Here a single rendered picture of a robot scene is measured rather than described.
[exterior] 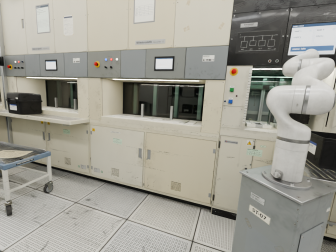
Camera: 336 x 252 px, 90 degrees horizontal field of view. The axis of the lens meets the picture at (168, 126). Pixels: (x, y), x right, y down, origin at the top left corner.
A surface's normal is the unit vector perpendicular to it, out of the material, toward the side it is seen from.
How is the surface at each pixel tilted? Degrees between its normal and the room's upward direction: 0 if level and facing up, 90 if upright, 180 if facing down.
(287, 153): 90
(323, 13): 90
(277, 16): 90
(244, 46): 90
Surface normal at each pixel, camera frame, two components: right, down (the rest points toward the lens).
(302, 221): 0.43, 0.17
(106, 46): -0.33, 0.14
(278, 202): -0.90, 0.02
